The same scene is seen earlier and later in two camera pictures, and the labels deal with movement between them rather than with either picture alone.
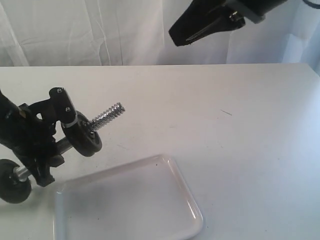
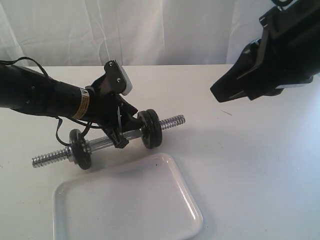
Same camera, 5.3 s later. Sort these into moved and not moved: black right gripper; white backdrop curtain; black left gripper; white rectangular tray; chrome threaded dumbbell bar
Moved: chrome threaded dumbbell bar; black right gripper; black left gripper
Not moved: white rectangular tray; white backdrop curtain
